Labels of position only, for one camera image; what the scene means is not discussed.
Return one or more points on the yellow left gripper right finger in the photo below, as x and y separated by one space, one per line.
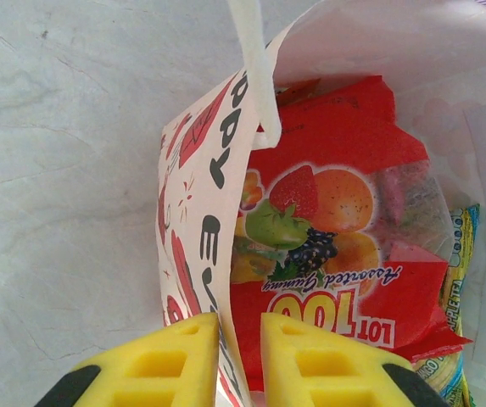
331 373

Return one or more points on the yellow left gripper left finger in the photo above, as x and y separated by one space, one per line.
158 373

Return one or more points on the green Fox's candy bag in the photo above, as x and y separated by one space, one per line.
459 297

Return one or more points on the red white strawberry paper bag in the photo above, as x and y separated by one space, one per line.
208 212

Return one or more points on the red Lot 100 gummy bag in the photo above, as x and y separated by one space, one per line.
331 140

